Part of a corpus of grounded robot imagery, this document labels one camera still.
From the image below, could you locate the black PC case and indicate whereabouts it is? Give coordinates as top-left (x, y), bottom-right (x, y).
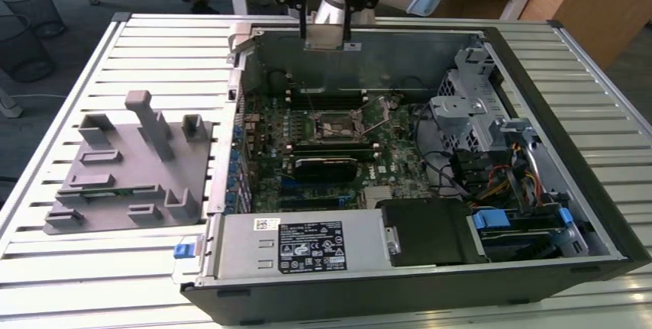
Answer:
top-left (172, 22), bottom-right (652, 326)

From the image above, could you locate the coloured power wire bundle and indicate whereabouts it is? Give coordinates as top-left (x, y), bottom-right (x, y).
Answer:
top-left (486, 144), bottom-right (542, 208)

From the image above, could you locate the black wire mesh bin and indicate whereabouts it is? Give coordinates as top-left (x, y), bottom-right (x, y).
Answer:
top-left (0, 0), bottom-right (67, 38)
top-left (0, 14), bottom-right (58, 84)

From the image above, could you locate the CPU socket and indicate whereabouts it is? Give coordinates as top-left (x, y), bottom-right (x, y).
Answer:
top-left (310, 108), bottom-right (368, 144)

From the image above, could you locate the silver power supply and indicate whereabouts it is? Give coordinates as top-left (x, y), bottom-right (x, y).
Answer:
top-left (196, 208), bottom-right (404, 283)

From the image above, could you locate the silver metal drive cage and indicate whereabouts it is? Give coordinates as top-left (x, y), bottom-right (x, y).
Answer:
top-left (426, 47), bottom-right (511, 154)

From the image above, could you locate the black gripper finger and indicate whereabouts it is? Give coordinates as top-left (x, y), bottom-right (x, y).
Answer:
top-left (258, 0), bottom-right (314, 42)
top-left (342, 0), bottom-right (400, 43)

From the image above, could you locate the grey parts rack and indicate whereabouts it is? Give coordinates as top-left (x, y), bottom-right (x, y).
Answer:
top-left (43, 90), bottom-right (222, 235)

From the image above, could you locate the blue disk carrier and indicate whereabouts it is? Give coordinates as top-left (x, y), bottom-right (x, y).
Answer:
top-left (471, 208), bottom-right (512, 239)

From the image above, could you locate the grey disk bay frame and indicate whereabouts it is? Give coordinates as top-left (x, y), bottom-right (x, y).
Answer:
top-left (483, 117), bottom-right (592, 260)

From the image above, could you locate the wooden cabinet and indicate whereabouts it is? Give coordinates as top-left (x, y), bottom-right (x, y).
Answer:
top-left (519, 0), bottom-right (652, 70)

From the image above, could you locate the black chair base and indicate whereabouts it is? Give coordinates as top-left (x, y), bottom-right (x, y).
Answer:
top-left (191, 0), bottom-right (223, 15)

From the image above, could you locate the silver chipset heatsink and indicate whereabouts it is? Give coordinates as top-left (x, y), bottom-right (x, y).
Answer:
top-left (364, 186), bottom-right (395, 203)

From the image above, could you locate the blue plastic latch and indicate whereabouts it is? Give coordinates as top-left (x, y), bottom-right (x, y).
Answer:
top-left (172, 243), bottom-right (198, 260)

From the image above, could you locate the green motherboard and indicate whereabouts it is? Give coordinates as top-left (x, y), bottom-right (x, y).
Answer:
top-left (238, 88), bottom-right (463, 216)

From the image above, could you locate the silver CPU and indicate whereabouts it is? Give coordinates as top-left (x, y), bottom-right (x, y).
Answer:
top-left (303, 22), bottom-right (352, 53)

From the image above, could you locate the black graphics card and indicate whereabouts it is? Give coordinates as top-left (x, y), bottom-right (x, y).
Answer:
top-left (292, 156), bottom-right (360, 183)

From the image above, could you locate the black hard disk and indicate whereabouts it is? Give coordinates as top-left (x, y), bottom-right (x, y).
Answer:
top-left (482, 229), bottom-right (562, 261)

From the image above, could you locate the black RAM slot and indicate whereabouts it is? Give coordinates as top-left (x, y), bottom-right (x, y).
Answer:
top-left (287, 104), bottom-right (371, 111)
top-left (287, 99), bottom-right (371, 106)
top-left (287, 95), bottom-right (371, 102)
top-left (290, 141), bottom-right (382, 148)
top-left (287, 90), bottom-right (371, 97)
top-left (290, 146), bottom-right (382, 152)
top-left (290, 150), bottom-right (382, 156)

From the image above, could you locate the green RAM stick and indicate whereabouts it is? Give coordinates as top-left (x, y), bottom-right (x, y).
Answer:
top-left (80, 189), bottom-right (154, 197)

